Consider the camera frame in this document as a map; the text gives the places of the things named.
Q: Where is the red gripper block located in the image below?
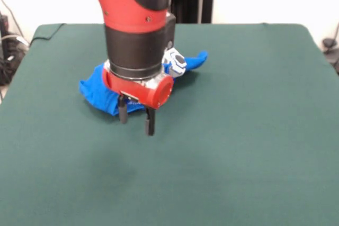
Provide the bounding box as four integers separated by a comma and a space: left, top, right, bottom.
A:
102, 69, 175, 137

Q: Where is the dark green table cloth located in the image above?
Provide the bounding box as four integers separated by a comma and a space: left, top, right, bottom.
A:
0, 22, 339, 226

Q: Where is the black and white cable bundle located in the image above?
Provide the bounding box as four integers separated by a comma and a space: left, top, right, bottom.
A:
0, 0, 30, 102

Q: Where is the blue printed T-shirt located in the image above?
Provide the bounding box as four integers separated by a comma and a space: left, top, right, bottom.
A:
79, 48, 209, 117

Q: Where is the black cable plug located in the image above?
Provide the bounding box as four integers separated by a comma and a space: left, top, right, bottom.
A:
322, 22, 339, 76

